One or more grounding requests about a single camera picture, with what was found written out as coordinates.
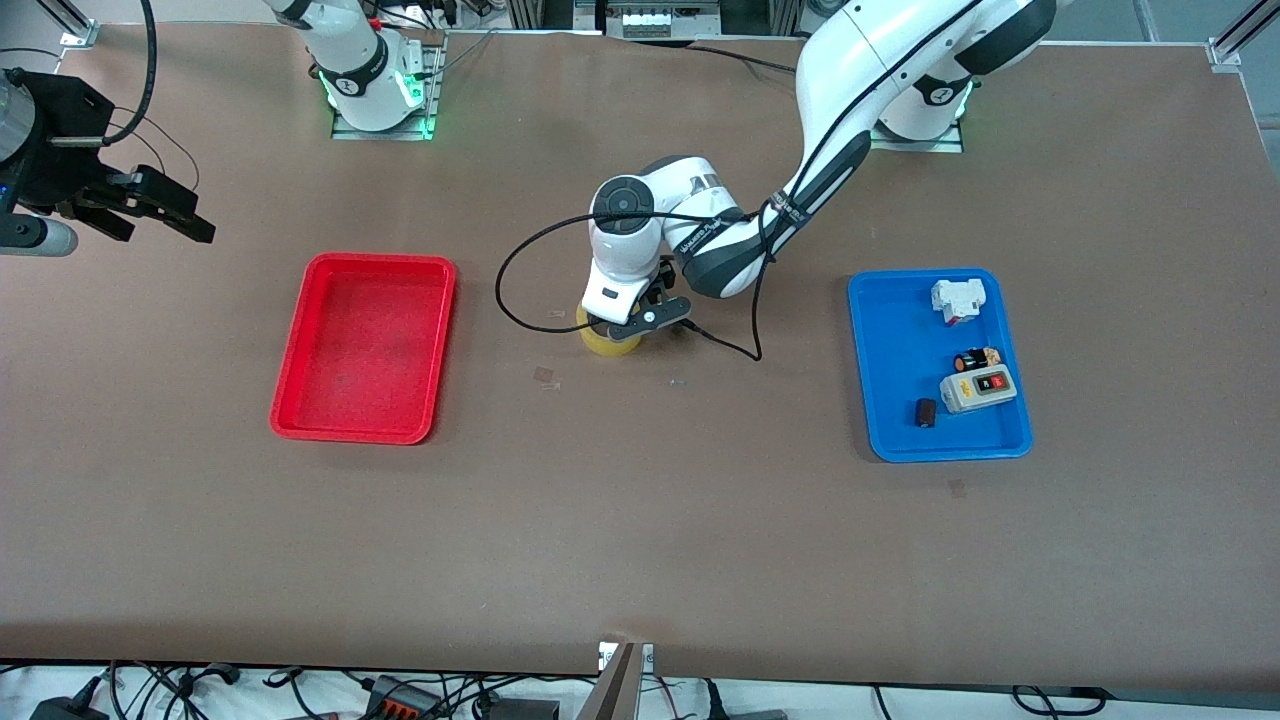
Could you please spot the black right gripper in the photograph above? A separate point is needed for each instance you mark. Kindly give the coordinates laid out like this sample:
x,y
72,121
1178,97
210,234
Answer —
x,y
52,160

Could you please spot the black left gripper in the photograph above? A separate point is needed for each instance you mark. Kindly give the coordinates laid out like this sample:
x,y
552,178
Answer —
x,y
668,278

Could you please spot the yellow clear tape roll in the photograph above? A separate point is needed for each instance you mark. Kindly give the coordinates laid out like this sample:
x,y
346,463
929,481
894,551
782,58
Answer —
x,y
610,348

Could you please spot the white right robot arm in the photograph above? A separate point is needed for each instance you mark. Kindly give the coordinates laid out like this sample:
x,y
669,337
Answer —
x,y
365,80

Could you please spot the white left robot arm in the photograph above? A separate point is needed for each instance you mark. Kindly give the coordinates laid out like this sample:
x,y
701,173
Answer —
x,y
860,60

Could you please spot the white power strip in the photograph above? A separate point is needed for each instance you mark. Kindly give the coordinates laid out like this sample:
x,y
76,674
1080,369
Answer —
x,y
655,20

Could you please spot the blue plastic tray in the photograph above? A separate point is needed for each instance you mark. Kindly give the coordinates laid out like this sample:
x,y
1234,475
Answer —
x,y
900,400

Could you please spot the red plastic tray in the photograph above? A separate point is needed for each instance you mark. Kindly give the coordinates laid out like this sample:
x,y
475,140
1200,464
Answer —
x,y
360,350

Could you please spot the white circuit breaker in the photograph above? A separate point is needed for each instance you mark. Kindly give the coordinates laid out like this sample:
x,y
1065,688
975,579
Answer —
x,y
955,297

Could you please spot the dark brown capacitor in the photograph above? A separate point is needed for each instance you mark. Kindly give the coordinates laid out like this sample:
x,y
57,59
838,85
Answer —
x,y
926,412

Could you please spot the black plug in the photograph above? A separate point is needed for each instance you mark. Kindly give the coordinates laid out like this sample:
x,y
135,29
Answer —
x,y
715,700

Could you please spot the black box under table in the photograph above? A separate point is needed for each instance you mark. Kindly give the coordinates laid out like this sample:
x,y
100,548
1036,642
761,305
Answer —
x,y
520,712

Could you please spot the black orange power adapter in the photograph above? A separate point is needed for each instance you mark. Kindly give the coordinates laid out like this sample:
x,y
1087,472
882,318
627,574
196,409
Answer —
x,y
400,698

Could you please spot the aluminium frame profile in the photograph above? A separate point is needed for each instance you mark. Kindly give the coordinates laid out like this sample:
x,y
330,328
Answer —
x,y
78,30
1228,52
530,12

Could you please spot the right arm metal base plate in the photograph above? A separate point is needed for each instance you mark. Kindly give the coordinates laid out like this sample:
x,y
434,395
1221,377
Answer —
x,y
350,134

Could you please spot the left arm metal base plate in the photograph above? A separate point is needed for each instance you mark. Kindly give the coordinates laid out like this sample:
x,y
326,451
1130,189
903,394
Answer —
x,y
945,146

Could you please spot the grey on-off switch box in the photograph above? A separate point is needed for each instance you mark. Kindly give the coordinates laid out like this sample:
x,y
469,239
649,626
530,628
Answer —
x,y
975,392

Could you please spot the camera mount post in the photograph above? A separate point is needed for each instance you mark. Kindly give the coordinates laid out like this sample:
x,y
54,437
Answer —
x,y
615,695

